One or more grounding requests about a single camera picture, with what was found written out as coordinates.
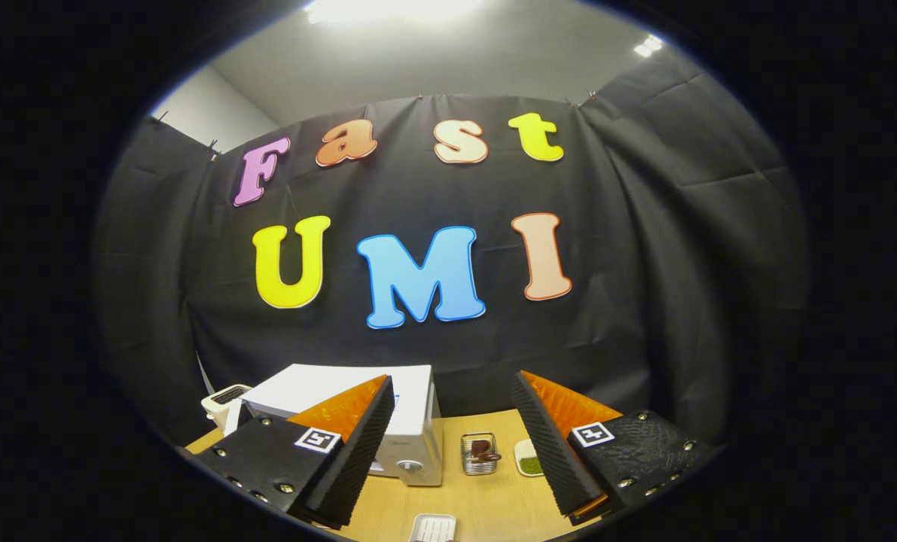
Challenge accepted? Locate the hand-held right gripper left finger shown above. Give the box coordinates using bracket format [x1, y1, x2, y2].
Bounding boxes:
[192, 374, 396, 528]

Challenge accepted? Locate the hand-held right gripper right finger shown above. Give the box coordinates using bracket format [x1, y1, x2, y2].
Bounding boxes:
[511, 370, 714, 526]

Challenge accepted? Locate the white microwave oven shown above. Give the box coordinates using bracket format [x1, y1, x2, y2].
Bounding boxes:
[224, 364, 446, 487]

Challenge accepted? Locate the white divided grain dish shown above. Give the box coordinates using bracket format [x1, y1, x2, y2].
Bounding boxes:
[514, 438, 545, 478]

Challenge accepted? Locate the white ribbed tray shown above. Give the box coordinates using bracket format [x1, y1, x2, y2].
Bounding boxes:
[409, 513, 457, 542]

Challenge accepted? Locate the white toaster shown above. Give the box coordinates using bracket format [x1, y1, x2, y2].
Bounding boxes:
[201, 384, 253, 435]

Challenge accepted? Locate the black backdrop cloth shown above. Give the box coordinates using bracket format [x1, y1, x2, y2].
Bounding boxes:
[90, 49, 810, 445]

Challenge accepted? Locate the long ceiling light panel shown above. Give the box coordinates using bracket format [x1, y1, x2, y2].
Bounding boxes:
[304, 0, 487, 25]

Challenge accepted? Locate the metal wire basket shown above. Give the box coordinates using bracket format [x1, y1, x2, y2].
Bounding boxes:
[460, 431, 500, 477]

